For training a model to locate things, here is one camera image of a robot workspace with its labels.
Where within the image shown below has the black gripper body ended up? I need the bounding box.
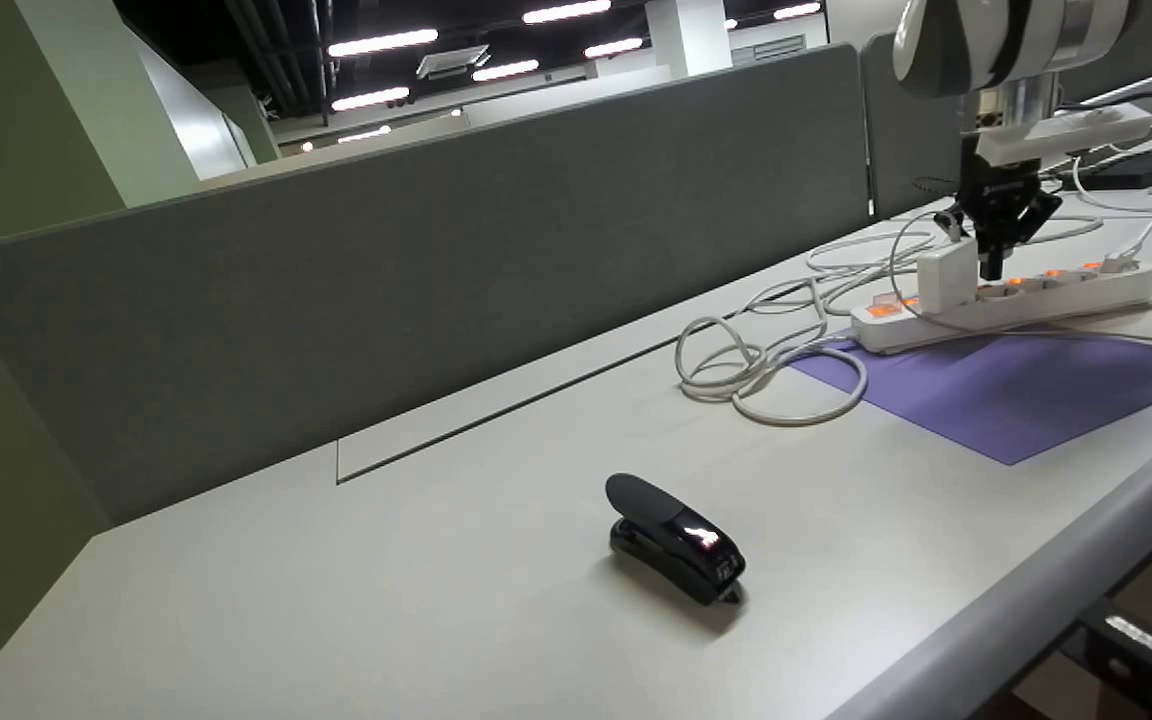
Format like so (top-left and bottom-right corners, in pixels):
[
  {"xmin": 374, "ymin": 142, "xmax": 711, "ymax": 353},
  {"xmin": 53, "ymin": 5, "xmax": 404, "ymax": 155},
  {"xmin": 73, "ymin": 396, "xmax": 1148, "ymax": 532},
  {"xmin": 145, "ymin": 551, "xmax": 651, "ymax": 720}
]
[{"xmin": 953, "ymin": 129, "xmax": 1067, "ymax": 240}]

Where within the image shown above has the white multi-socket power strip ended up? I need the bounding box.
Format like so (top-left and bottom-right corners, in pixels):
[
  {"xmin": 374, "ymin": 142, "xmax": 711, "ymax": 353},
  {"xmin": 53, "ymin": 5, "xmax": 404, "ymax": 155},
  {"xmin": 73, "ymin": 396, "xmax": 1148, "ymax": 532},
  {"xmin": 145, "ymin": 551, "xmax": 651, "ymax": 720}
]
[{"xmin": 846, "ymin": 253, "xmax": 1152, "ymax": 361}]

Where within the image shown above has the white power adapter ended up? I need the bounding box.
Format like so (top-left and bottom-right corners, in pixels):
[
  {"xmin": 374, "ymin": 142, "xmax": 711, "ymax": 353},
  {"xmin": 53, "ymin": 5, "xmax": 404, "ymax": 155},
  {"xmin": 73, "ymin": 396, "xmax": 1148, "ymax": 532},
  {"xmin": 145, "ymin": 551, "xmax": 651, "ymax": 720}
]
[{"xmin": 914, "ymin": 236, "xmax": 984, "ymax": 321}]

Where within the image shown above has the short grey desk divider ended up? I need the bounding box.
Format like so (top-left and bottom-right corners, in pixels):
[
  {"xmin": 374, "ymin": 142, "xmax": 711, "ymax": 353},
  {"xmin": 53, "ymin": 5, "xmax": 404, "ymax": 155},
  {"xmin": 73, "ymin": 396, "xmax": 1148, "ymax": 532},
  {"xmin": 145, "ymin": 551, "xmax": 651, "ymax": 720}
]
[{"xmin": 859, "ymin": 0, "xmax": 1152, "ymax": 218}]

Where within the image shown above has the black power brick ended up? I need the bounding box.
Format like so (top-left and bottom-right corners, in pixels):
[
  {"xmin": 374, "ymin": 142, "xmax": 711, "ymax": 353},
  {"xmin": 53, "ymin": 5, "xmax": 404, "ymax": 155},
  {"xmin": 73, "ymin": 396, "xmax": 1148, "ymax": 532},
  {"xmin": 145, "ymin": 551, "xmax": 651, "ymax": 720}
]
[{"xmin": 1074, "ymin": 142, "xmax": 1152, "ymax": 191}]

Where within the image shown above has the purple paper sheet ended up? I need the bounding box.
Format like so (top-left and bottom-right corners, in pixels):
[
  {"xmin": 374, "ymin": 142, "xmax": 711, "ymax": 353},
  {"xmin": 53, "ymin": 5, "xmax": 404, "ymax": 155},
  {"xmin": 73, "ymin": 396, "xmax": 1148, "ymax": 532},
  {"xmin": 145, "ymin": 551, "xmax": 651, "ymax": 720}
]
[{"xmin": 786, "ymin": 327, "xmax": 1152, "ymax": 468}]

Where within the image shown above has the white square column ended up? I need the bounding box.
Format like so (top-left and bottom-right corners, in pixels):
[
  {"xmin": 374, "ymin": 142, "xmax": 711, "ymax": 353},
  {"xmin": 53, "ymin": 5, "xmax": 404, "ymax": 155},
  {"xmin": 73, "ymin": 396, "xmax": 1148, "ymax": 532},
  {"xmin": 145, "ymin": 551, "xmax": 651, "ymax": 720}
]
[{"xmin": 644, "ymin": 0, "xmax": 737, "ymax": 79}]

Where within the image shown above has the white ceiling light tube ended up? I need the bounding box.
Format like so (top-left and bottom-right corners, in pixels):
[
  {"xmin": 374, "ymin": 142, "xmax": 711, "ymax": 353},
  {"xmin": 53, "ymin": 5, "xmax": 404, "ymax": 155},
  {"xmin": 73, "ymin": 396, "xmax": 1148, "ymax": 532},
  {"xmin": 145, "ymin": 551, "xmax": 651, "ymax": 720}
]
[
  {"xmin": 328, "ymin": 84, "xmax": 414, "ymax": 114},
  {"xmin": 518, "ymin": 0, "xmax": 616, "ymax": 31},
  {"xmin": 469, "ymin": 57, "xmax": 547, "ymax": 86},
  {"xmin": 578, "ymin": 31, "xmax": 651, "ymax": 65},
  {"xmin": 322, "ymin": 23, "xmax": 444, "ymax": 65}
]

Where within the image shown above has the black stapler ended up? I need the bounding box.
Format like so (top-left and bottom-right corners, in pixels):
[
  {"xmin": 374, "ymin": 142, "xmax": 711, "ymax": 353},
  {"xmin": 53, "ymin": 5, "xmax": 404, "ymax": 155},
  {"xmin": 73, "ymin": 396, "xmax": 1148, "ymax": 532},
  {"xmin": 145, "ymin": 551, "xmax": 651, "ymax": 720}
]
[{"xmin": 601, "ymin": 468, "xmax": 752, "ymax": 607}]

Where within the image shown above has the long grey desk divider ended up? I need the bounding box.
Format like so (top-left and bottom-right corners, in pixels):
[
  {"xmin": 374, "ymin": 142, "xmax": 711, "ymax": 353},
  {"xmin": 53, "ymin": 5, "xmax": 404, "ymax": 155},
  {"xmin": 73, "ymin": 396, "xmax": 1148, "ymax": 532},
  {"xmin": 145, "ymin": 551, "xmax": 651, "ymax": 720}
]
[{"xmin": 0, "ymin": 41, "xmax": 872, "ymax": 526}]

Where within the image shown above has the thin white adapter cable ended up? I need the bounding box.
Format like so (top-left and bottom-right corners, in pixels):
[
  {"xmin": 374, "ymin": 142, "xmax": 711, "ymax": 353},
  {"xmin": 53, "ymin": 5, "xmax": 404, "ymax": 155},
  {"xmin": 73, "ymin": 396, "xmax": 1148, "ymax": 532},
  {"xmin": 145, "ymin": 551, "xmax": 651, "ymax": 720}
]
[{"xmin": 800, "ymin": 207, "xmax": 1109, "ymax": 321}]

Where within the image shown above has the white plug with cable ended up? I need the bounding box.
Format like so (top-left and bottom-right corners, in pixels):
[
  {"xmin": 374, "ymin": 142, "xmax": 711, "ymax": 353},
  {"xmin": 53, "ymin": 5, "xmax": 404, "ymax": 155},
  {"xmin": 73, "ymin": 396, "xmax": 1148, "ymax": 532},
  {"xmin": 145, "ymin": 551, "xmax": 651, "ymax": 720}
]
[{"xmin": 1104, "ymin": 194, "xmax": 1152, "ymax": 293}]

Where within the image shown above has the coiled white power cable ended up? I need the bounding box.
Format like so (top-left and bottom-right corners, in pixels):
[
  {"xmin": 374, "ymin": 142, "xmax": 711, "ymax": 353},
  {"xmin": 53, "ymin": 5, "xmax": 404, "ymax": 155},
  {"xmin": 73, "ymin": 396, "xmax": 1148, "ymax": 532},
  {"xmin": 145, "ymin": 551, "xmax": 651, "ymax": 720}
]
[{"xmin": 672, "ymin": 270, "xmax": 876, "ymax": 431}]

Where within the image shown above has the black under-desk bracket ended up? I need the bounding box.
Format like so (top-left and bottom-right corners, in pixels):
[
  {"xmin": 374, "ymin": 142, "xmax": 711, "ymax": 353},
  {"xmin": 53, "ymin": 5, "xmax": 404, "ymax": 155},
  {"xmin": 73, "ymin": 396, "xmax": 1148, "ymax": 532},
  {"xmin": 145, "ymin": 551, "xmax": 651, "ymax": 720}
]
[{"xmin": 1078, "ymin": 607, "xmax": 1152, "ymax": 720}]

